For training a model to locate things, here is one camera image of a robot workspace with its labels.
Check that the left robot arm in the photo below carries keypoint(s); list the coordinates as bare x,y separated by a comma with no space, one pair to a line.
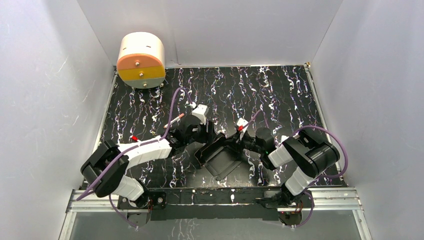
106,169

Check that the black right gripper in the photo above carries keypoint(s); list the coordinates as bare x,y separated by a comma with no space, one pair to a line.
231,141

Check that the round cream drawer cabinet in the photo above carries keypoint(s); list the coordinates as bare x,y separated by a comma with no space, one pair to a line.
141,61

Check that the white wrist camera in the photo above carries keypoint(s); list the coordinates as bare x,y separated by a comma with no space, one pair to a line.
200,111
241,127

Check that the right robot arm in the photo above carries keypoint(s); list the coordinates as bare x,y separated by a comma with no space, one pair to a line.
312,154

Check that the small red-capped white pen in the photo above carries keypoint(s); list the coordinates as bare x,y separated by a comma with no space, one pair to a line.
134,138

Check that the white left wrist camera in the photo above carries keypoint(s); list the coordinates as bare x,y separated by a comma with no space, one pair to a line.
200,111

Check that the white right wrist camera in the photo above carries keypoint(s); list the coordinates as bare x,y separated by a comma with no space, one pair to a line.
241,127

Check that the aluminium front rail frame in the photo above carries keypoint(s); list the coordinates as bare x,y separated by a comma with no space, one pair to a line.
224,203

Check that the pink white marker pen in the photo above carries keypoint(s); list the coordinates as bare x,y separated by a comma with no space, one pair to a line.
175,120

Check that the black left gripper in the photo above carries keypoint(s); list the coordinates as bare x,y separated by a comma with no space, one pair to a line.
208,133

